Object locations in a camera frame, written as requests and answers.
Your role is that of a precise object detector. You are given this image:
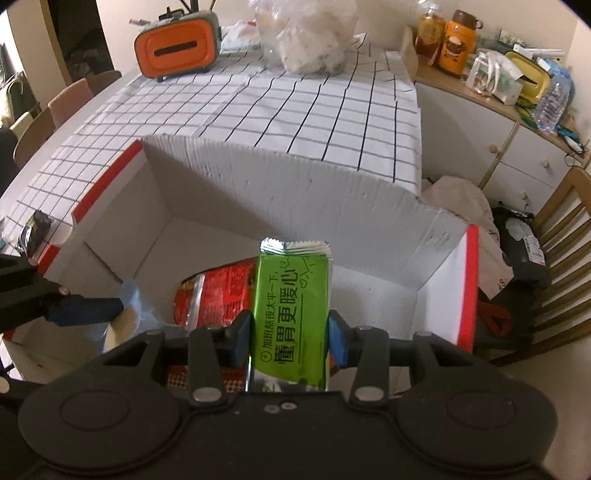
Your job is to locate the clear water bottle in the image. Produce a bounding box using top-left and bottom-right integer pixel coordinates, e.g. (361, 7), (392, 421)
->
(533, 74), (573, 132)

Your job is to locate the red cardboard shoe box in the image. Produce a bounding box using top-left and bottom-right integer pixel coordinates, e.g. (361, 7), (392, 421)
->
(2, 134), (481, 398)

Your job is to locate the red checkered snack packet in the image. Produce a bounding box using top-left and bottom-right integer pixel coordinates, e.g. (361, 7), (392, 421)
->
(167, 257), (259, 394)

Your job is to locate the green snack packet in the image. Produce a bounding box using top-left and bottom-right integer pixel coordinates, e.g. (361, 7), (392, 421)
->
(245, 237), (334, 393)

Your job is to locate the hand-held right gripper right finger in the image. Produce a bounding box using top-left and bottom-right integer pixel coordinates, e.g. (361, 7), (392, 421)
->
(327, 310), (483, 409)

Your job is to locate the orange thermos bottle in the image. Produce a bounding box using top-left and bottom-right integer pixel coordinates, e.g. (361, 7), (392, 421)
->
(438, 9), (483, 78)

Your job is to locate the clear plastic bag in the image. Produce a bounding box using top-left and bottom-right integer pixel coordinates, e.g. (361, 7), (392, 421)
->
(249, 0), (360, 75)

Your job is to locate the black snack packet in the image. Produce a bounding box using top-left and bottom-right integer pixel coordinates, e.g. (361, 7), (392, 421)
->
(17, 210), (54, 257)

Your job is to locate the white tube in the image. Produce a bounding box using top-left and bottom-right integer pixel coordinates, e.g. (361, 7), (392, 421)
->
(512, 44), (564, 58)

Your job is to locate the beige cloth bag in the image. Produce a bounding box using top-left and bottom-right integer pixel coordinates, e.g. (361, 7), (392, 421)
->
(422, 174), (514, 301)

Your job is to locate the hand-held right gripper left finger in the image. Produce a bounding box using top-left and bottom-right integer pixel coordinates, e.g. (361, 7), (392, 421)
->
(99, 310), (254, 409)

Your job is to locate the black bag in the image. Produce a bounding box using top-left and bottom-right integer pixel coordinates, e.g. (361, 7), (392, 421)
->
(492, 207), (551, 291)

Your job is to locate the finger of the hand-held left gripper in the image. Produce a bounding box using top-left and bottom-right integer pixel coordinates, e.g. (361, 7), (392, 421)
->
(0, 254), (124, 334)

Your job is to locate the white handled bag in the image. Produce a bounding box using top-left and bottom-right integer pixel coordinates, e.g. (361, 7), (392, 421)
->
(465, 48), (522, 104)

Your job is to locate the orange and teal tissue box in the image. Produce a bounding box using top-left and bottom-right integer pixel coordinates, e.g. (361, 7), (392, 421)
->
(134, 10), (222, 83)

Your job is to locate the yellow tissue box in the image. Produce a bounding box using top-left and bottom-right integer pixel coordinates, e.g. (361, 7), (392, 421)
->
(503, 51), (552, 104)

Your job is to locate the black and white checkered tablecloth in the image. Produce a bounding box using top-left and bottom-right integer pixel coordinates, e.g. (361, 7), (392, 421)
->
(0, 34), (423, 259)

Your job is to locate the white and wood cabinet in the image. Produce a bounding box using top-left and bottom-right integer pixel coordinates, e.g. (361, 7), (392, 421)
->
(402, 28), (591, 213)

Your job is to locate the light blue snack packet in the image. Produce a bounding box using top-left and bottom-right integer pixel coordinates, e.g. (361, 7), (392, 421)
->
(99, 277), (162, 356)

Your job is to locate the wooden chair with towel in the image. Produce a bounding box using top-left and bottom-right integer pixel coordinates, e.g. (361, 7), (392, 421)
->
(13, 69), (123, 168)

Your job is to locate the small blue object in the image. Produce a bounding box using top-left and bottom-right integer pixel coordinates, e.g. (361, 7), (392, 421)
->
(556, 122), (589, 155)

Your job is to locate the wooden slatted chair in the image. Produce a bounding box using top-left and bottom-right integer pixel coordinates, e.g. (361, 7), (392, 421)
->
(480, 166), (591, 365)

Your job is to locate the pink towel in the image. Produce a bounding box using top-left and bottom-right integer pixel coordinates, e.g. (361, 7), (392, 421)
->
(48, 78), (95, 127)

